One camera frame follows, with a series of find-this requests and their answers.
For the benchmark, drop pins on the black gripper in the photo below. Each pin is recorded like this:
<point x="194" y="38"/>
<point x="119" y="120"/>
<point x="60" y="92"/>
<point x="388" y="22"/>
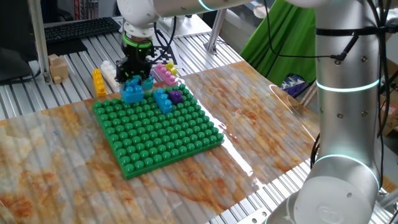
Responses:
<point x="136" y="57"/>

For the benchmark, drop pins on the light blue square block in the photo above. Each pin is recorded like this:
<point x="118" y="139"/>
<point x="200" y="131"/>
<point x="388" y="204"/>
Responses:
<point x="132" y="93"/>

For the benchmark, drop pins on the light blue long block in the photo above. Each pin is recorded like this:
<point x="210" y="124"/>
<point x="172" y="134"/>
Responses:
<point x="163" y="102"/>

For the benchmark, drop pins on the purple single-stud block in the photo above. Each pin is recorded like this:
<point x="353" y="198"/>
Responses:
<point x="175" y="97"/>

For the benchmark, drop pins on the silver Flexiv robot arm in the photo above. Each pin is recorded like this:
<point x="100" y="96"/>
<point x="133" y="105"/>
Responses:
<point x="345" y="109"/>

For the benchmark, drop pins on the teal long block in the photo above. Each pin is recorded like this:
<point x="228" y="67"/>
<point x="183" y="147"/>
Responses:
<point x="148" y="84"/>

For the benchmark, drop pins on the white long block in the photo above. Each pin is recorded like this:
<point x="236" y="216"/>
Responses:
<point x="109" y="71"/>

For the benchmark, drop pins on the pink long block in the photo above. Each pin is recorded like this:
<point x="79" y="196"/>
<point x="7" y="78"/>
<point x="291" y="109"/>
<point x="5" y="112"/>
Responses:
<point x="164" y="74"/>

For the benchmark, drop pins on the orange-yellow long block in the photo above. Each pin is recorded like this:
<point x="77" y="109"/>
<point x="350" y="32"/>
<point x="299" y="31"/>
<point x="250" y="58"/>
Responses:
<point x="99" y="84"/>

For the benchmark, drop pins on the small yellow block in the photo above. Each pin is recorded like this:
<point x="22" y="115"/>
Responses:
<point x="170" y="66"/>

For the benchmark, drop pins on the printed marker tag sheet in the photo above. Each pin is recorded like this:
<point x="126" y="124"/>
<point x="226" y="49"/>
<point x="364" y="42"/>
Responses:
<point x="169" y="57"/>

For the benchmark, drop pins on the green studded baseplate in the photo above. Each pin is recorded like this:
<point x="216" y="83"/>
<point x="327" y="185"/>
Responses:
<point x="155" y="137"/>

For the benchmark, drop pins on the black keyboard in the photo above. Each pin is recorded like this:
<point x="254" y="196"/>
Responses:
<point x="81" y="29"/>

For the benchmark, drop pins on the black desk pad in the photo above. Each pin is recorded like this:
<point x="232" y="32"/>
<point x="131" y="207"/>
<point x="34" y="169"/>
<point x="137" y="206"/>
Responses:
<point x="66" y="48"/>

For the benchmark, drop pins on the large wooden block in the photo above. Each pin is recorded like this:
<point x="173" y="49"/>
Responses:
<point x="59" y="71"/>

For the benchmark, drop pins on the tiny wooden block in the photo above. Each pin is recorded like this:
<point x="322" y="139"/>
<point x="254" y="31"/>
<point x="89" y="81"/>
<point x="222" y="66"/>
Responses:
<point x="57" y="80"/>

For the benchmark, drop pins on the small wooden cube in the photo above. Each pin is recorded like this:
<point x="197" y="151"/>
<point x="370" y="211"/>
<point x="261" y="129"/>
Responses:
<point x="53" y="59"/>

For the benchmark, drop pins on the red white striped pole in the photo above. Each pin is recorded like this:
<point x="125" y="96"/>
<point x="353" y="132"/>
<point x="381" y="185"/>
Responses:
<point x="77" y="9"/>

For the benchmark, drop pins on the black monitor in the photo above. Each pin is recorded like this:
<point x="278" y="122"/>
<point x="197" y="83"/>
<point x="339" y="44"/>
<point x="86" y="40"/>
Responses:
<point x="15" y="31"/>

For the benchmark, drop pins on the marble pattern table mat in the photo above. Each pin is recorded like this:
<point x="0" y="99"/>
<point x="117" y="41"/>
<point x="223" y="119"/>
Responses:
<point x="77" y="186"/>

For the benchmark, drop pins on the green cloth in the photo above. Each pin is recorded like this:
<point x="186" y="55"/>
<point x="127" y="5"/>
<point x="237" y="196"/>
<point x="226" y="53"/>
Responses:
<point x="280" y="46"/>

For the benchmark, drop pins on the blue white patterned bag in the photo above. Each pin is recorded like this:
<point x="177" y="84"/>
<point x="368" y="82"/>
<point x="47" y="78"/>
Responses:
<point x="292" y="85"/>

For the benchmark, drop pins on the silver robot mounting plate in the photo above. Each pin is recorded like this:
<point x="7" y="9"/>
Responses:
<point x="256" y="216"/>

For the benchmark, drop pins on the brown cardboard box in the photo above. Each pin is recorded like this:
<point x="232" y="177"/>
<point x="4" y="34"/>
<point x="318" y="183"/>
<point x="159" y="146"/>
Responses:
<point x="390" y="118"/>

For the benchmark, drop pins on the aluminium frame post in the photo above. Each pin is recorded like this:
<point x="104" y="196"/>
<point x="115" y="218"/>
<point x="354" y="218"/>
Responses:
<point x="38" y="40"/>
<point x="216" y="31"/>
<point x="309" y="95"/>

